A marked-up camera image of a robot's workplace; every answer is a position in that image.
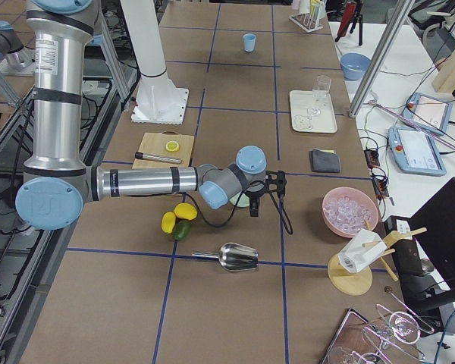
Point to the far teach pendant tablet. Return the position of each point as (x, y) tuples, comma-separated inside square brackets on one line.
[(428, 112)]

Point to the steel cylinder muddler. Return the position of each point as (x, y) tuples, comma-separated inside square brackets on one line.
[(157, 158)]

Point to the yellow lemon left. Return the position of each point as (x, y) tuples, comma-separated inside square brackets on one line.
[(169, 220)]

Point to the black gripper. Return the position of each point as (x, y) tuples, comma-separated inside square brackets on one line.
[(253, 196)]

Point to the lemon half slice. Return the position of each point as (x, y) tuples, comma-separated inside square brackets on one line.
[(172, 146)]

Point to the white mug on stand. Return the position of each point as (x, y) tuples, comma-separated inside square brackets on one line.
[(361, 251)]

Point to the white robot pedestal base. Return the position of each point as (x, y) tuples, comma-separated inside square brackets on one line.
[(158, 100)]

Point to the light blue plastic cup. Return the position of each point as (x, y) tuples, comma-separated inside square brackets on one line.
[(249, 42)]

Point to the blue bowl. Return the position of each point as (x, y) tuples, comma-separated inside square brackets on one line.
[(354, 66)]

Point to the clear wine glass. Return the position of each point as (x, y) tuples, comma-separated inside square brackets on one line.
[(320, 91)]

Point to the metal ice scoop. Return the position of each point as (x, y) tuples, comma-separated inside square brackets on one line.
[(233, 257)]

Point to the yellow lemon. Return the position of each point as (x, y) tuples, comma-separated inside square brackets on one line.
[(169, 220), (185, 211)]

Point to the wooden cutting board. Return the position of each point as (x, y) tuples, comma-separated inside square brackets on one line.
[(156, 144)]

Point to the near teach pendant tablet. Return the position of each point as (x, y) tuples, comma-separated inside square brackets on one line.
[(414, 152)]

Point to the wooden cup stand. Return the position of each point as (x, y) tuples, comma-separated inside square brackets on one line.
[(359, 283)]

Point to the pink bowl of ice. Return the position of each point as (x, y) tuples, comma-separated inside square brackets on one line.
[(347, 210)]

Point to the mint green bowl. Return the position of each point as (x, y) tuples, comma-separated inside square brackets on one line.
[(240, 200)]

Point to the white wire cup rack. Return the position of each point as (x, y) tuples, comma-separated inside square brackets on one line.
[(308, 14)]

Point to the aluminium frame post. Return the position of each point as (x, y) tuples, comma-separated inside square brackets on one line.
[(382, 49)]

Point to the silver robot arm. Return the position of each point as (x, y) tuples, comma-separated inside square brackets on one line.
[(57, 184), (15, 58)]

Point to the red black tripod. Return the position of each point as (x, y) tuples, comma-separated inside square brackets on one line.
[(352, 18)]

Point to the teach pendant tablet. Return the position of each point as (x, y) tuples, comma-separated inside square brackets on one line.
[(414, 152), (428, 112)]

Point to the yellow lemon upper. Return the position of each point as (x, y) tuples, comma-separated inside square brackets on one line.
[(185, 211)]

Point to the black monitor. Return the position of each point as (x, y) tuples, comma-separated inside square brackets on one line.
[(437, 215)]

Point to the cream bear tray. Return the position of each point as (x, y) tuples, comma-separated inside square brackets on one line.
[(300, 102)]

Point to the grey folded cloth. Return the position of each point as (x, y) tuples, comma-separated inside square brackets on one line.
[(326, 162)]

